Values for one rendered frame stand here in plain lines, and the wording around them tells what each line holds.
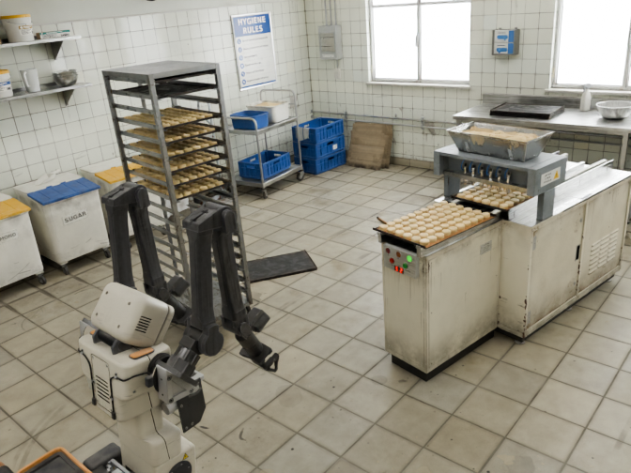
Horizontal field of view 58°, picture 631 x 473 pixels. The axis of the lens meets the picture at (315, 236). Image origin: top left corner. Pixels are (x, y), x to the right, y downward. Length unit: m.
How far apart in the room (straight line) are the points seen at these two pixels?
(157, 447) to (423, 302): 1.76
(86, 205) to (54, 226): 0.34
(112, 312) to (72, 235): 3.77
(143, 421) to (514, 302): 2.49
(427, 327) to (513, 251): 0.73
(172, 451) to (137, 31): 5.11
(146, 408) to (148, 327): 0.28
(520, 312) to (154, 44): 4.65
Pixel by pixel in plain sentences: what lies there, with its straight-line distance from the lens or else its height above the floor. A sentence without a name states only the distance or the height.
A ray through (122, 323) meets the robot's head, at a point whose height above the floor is 1.33.
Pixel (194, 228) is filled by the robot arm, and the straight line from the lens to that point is 1.64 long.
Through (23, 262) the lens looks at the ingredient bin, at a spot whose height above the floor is 0.27.
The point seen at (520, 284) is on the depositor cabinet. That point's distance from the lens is 3.70.
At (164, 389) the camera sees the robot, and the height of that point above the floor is 1.16.
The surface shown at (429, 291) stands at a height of 0.62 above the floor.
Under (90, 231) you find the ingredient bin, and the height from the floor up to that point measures 0.33.
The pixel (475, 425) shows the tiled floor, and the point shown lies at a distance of 3.31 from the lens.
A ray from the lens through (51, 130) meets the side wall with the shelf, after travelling 6.09.
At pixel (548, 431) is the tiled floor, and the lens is 3.35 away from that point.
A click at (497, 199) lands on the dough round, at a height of 0.92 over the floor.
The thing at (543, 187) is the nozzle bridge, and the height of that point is 1.06.
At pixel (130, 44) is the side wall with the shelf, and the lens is 6.50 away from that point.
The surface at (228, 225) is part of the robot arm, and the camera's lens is 1.67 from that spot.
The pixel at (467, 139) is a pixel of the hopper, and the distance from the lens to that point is 3.67.
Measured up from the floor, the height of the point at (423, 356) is 0.20.
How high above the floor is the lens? 2.17
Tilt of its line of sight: 23 degrees down
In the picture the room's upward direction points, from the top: 5 degrees counter-clockwise
